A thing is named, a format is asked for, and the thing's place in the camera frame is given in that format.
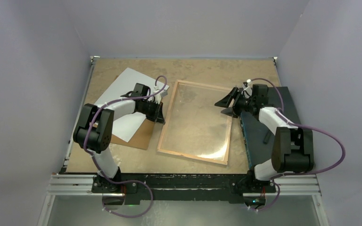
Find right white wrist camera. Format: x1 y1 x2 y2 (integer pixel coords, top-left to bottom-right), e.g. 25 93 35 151
241 79 252 98

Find printed photo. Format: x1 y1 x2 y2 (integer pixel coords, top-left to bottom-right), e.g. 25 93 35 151
95 68 169 142

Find small hammer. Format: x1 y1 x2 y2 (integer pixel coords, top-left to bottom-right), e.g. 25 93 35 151
263 130 272 145

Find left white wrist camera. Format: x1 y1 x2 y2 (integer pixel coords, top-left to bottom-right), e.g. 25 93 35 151
151 86 168 104

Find aluminium frame rails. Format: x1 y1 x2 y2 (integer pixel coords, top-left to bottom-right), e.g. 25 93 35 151
39 57 329 226

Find brown backing board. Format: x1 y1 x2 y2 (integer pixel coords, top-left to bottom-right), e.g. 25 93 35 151
111 119 155 150

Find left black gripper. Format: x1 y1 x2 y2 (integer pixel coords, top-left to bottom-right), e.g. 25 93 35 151
138 100 165 124

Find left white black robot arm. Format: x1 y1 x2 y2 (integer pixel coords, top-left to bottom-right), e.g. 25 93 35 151
73 83 167 193

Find wooden picture frame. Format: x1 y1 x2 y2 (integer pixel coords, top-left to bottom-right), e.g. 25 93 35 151
156 80 234 166

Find dark blue book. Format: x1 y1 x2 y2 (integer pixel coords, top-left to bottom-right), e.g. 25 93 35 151
239 87 301 168

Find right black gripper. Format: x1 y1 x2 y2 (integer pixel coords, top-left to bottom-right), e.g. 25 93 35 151
215 87 255 118

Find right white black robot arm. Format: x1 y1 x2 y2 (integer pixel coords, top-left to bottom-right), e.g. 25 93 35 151
214 84 314 192

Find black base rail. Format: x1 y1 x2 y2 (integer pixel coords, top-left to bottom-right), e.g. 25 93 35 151
91 172 276 205

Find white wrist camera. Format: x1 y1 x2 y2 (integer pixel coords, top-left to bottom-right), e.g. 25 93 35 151
241 79 252 98
151 86 168 104

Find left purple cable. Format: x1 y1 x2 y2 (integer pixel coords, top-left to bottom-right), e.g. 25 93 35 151
82 75 168 219

